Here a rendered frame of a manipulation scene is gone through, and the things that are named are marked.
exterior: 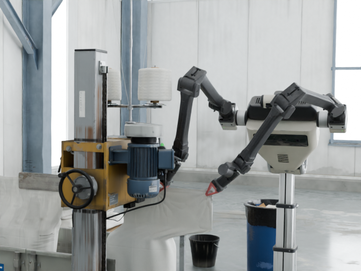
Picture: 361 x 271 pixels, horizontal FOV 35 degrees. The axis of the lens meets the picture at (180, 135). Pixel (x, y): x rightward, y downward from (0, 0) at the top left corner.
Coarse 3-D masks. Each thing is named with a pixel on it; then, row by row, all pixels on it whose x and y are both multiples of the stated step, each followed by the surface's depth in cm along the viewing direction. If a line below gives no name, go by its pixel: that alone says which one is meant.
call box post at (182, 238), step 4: (180, 236) 329; (184, 236) 329; (180, 240) 329; (184, 240) 329; (180, 244) 329; (184, 244) 329; (180, 248) 329; (184, 248) 329; (180, 252) 329; (184, 252) 329; (180, 256) 330; (184, 256) 330; (180, 260) 330; (184, 260) 330; (180, 264) 330; (184, 264) 330; (180, 268) 330; (184, 268) 330
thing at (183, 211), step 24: (168, 192) 301; (192, 192) 296; (144, 216) 306; (168, 216) 301; (192, 216) 296; (120, 240) 305; (144, 240) 301; (168, 240) 303; (120, 264) 305; (144, 264) 300; (168, 264) 299
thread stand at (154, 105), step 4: (108, 104) 285; (112, 104) 286; (116, 104) 288; (120, 104) 288; (144, 104) 279; (148, 104) 279; (152, 104) 278; (156, 104) 278; (160, 104) 279; (128, 108) 285; (132, 108) 286
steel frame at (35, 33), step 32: (0, 0) 774; (32, 0) 857; (128, 0) 1155; (32, 32) 859; (128, 32) 1158; (32, 64) 862; (128, 64) 1161; (32, 96) 864; (128, 96) 1164; (32, 128) 867; (32, 160) 869
